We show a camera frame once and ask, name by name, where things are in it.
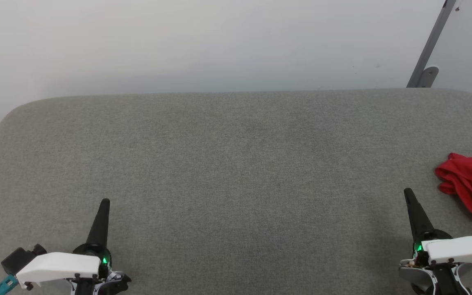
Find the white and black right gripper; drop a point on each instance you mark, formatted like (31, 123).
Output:
(457, 250)

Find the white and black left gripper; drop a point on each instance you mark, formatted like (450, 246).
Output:
(60, 266)

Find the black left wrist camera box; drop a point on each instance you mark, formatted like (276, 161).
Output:
(17, 259)

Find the grey metal wall post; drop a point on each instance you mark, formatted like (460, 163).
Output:
(430, 45)

